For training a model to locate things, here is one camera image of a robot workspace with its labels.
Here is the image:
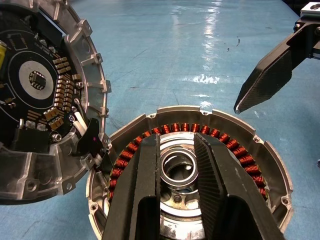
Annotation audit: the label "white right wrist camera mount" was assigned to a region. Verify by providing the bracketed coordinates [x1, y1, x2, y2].
[299, 1, 320, 21]

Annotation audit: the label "silver lid with circuit board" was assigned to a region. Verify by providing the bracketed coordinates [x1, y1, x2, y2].
[0, 0, 113, 206]

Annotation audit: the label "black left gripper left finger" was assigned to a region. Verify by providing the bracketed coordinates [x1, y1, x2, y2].
[101, 133, 162, 240]

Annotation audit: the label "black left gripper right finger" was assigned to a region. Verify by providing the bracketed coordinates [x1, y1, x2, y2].
[193, 132, 287, 240]

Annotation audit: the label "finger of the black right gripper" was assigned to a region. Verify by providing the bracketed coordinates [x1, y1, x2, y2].
[233, 24, 315, 115]

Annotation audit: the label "silver motor housing copper coils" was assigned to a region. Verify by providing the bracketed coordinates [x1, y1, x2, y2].
[85, 104, 295, 240]

